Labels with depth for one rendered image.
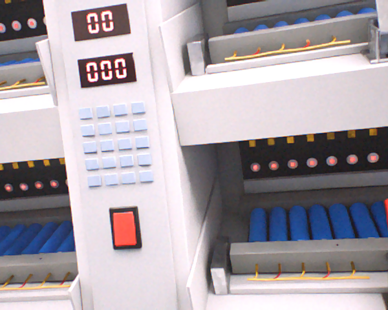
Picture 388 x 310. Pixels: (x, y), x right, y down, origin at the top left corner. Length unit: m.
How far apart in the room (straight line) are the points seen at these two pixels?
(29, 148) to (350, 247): 0.29
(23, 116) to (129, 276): 0.16
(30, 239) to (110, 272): 0.20
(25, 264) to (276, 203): 0.27
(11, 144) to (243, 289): 0.23
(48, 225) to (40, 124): 0.20
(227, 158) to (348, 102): 0.23
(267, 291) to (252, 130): 0.15
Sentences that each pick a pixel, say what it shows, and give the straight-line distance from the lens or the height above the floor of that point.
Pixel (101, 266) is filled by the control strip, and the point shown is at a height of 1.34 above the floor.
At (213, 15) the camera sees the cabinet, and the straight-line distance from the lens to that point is 0.55.
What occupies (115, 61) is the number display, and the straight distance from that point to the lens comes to 0.36.
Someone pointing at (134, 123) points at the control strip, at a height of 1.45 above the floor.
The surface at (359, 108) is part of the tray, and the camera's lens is 0.35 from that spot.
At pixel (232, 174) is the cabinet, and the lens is 0.54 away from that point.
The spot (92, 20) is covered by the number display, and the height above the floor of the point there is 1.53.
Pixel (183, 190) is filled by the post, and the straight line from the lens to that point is 0.36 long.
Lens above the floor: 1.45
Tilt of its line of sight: 4 degrees down
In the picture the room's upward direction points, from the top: 6 degrees counter-clockwise
